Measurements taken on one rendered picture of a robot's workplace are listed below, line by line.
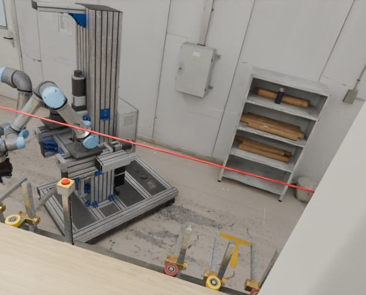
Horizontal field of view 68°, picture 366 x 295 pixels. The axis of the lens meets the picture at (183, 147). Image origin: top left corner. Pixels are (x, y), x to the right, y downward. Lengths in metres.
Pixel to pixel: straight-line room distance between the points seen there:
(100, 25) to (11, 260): 1.56
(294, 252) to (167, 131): 4.11
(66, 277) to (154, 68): 3.01
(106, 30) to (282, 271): 2.11
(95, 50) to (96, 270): 1.48
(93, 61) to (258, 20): 2.12
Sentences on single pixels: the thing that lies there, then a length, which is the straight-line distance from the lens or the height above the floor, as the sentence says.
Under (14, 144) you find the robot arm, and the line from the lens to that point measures 1.98.
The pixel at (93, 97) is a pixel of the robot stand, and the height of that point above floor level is 1.40.
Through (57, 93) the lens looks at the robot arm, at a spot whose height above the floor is 1.59.
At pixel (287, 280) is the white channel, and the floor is 2.16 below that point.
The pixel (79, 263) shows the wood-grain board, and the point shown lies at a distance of 1.71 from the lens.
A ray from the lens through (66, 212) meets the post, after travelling 1.82.
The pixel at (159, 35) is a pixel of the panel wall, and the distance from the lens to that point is 3.90.
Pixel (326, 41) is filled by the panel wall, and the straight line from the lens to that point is 3.69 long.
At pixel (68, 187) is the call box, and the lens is 1.66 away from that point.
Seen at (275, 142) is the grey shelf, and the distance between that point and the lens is 4.01.
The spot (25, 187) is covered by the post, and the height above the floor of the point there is 1.11.
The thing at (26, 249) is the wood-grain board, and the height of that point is 0.90.
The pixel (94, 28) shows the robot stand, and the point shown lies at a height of 1.91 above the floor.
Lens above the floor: 2.29
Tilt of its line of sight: 31 degrees down
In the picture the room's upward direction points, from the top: 12 degrees clockwise
